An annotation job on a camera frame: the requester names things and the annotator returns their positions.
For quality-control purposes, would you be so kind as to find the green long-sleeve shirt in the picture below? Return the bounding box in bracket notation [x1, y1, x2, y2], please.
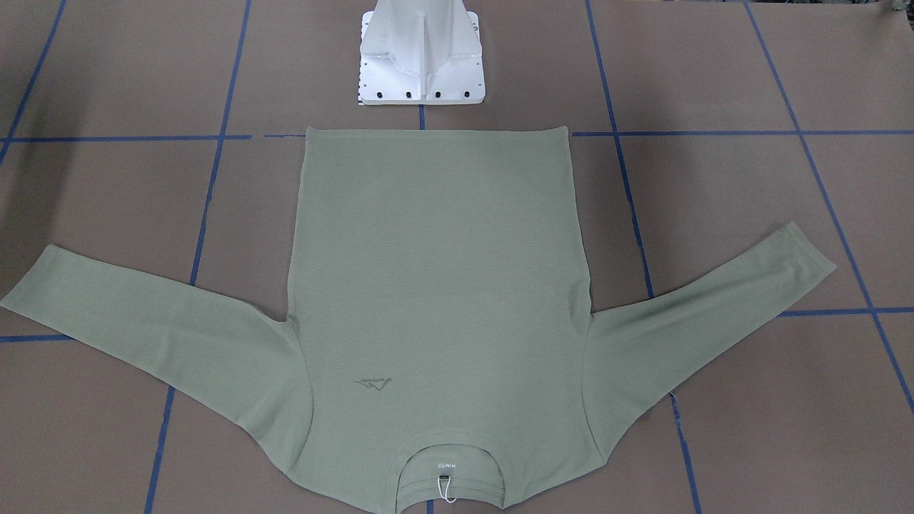
[2, 127, 835, 513]

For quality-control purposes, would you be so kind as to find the white metal mount base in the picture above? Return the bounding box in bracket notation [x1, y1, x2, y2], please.
[357, 1, 486, 106]

